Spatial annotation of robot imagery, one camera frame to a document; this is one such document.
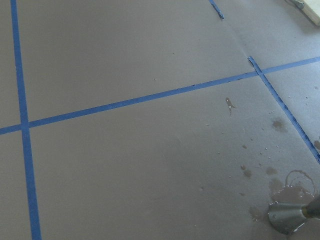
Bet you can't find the steel double jigger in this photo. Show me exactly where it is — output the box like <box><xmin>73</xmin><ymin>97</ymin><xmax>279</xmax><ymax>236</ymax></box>
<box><xmin>267</xmin><ymin>194</ymin><xmax>320</xmax><ymax>235</ymax></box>

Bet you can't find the wooden cutting board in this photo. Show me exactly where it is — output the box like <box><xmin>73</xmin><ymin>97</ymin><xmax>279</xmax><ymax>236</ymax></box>
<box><xmin>291</xmin><ymin>0</ymin><xmax>320</xmax><ymax>26</ymax></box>

